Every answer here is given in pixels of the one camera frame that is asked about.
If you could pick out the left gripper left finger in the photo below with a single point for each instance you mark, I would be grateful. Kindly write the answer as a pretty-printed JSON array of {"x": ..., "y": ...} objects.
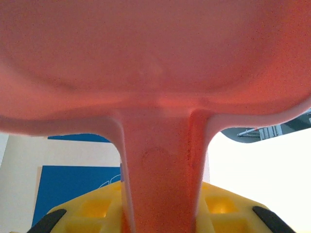
[{"x": 92, "y": 211}]

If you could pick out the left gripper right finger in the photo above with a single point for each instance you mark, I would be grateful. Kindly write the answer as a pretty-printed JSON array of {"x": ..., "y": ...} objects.
[{"x": 230, "y": 213}]

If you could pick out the pink plastic dustpan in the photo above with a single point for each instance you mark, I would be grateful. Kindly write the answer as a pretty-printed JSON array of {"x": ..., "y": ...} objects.
[{"x": 155, "y": 72}]

